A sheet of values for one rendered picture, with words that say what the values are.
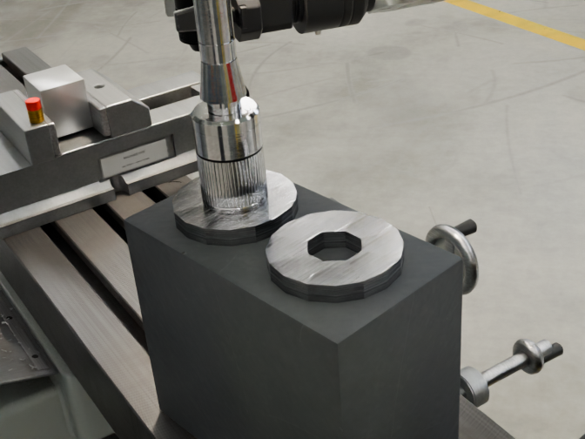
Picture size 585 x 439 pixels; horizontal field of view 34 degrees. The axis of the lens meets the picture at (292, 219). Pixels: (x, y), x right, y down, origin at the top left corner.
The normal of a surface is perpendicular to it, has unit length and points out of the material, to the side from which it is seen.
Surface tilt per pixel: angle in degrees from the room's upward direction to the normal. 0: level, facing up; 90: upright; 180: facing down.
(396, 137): 0
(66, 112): 90
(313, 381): 90
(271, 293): 0
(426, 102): 0
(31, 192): 90
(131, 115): 90
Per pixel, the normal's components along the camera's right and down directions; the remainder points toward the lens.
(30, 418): 0.54, 0.40
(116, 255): -0.07, -0.85
